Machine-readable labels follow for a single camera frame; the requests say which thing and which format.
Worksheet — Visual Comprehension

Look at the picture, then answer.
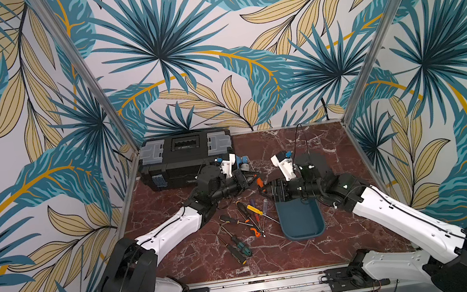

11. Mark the yellow handle screwdriver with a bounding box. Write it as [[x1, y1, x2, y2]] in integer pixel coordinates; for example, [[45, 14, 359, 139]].
[[247, 204, 280, 224]]

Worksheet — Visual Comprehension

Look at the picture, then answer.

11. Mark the black plastic toolbox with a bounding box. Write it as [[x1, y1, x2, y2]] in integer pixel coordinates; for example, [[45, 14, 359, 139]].
[[138, 128, 234, 192]]

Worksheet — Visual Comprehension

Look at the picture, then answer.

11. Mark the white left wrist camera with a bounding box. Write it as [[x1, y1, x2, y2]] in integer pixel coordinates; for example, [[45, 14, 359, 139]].
[[215, 154, 236, 179]]

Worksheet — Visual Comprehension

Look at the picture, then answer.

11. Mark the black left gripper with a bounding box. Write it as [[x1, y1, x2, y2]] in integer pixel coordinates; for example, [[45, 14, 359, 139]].
[[208, 166, 264, 203]]

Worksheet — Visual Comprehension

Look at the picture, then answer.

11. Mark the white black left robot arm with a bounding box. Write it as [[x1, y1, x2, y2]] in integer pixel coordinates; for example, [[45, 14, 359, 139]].
[[99, 165, 260, 292]]

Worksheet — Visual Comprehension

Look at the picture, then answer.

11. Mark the orange black small screwdriver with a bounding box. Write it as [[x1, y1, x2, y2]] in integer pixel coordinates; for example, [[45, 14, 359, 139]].
[[250, 227, 263, 238]]

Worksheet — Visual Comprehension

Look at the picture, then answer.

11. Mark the blue red screwdriver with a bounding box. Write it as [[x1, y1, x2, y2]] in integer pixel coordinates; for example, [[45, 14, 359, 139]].
[[247, 199, 264, 233]]

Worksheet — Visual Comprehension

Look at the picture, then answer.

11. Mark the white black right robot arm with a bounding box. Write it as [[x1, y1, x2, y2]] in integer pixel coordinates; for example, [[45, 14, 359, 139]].
[[258, 155, 467, 292]]

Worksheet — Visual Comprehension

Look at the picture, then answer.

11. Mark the green black screwdriver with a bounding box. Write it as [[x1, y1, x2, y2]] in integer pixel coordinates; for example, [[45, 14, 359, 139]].
[[221, 225, 253, 257]]

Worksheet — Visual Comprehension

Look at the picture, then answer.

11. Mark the grey clear screwdriver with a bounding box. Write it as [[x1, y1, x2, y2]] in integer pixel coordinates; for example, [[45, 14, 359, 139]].
[[260, 198, 268, 226]]

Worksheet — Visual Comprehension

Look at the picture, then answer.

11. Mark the small blue white toy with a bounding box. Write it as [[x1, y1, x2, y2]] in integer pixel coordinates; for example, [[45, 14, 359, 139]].
[[236, 156, 251, 171]]

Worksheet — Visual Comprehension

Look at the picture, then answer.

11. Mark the teal plastic storage tray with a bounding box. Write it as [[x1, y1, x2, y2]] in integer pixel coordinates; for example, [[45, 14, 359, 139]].
[[275, 199, 326, 242]]

